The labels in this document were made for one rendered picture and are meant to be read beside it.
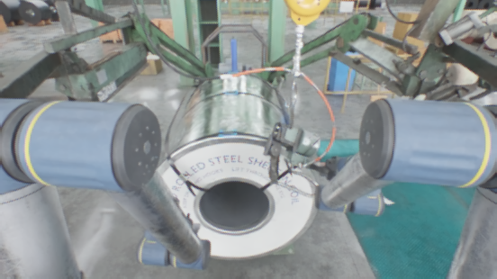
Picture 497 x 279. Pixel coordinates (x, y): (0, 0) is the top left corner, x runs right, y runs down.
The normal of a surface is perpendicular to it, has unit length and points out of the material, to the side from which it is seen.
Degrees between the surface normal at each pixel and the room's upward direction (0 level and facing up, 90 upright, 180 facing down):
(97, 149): 62
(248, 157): 90
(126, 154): 87
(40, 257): 85
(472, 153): 71
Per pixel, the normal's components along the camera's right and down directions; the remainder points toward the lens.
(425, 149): -0.15, 0.10
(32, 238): 0.76, 0.22
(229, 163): 0.03, 0.47
